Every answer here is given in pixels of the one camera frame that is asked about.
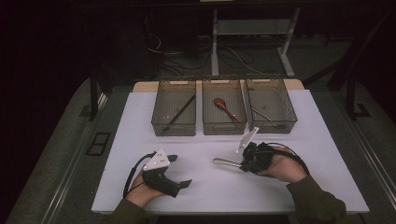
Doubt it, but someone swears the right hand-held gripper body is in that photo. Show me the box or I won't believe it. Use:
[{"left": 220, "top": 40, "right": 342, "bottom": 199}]
[{"left": 235, "top": 126, "right": 276, "bottom": 175}]

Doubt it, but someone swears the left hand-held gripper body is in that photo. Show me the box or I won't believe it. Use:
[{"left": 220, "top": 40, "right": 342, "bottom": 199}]
[{"left": 142, "top": 148, "right": 182, "bottom": 199}]

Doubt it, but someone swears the silver metal fork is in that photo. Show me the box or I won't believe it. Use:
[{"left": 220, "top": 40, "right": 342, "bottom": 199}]
[{"left": 250, "top": 106, "right": 286, "bottom": 129}]

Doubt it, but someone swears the smoky clear plastic bin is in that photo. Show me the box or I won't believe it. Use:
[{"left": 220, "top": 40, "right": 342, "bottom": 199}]
[
  {"left": 150, "top": 77, "right": 197, "bottom": 137},
  {"left": 244, "top": 76, "right": 298, "bottom": 134},
  {"left": 201, "top": 76, "right": 248, "bottom": 136}
]

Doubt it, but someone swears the brown wooden spoon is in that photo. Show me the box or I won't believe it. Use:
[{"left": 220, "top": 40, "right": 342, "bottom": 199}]
[{"left": 213, "top": 97, "right": 241, "bottom": 123}]

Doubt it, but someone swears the person's left hand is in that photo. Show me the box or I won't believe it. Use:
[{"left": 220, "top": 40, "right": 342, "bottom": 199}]
[{"left": 125, "top": 170, "right": 166, "bottom": 209}]

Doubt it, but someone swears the person's right hand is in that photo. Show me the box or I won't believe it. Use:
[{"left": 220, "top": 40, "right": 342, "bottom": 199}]
[{"left": 260, "top": 147, "right": 308, "bottom": 184}]

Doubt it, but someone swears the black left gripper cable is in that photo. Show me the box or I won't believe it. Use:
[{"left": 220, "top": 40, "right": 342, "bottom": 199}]
[{"left": 122, "top": 151, "right": 157, "bottom": 199}]

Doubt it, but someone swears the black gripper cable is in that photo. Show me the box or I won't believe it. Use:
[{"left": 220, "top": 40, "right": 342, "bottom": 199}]
[
  {"left": 264, "top": 142, "right": 311, "bottom": 175},
  {"left": 122, "top": 151, "right": 157, "bottom": 199}
]

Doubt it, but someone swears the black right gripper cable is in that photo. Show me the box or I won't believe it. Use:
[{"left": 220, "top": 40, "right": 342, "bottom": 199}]
[{"left": 264, "top": 142, "right": 311, "bottom": 175}]

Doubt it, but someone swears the tangle of floor cables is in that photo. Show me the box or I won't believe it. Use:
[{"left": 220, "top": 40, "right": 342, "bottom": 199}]
[{"left": 146, "top": 31, "right": 272, "bottom": 77}]

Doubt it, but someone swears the white metal desk frame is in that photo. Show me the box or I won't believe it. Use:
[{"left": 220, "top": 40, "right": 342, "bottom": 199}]
[{"left": 210, "top": 7, "right": 302, "bottom": 78}]

